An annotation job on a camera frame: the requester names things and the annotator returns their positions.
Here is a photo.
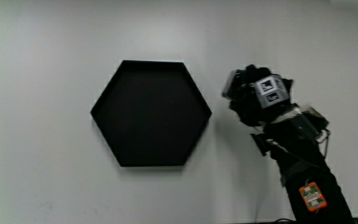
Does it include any person's right hand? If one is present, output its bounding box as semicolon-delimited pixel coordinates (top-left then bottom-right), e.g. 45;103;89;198
228;64;298;128

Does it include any black hexagonal tray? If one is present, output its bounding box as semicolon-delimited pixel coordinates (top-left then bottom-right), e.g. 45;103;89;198
89;60;213;168

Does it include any black cable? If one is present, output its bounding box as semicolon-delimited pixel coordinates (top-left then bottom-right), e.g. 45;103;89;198
271;217;297;224

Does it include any person's right forearm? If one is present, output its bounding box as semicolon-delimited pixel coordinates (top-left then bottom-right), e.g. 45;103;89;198
250;105;356;224

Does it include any orange sensor module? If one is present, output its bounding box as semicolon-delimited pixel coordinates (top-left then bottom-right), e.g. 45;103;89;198
298;182;328;213

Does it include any white desk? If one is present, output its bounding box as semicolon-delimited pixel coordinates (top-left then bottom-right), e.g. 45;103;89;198
0;0;358;224

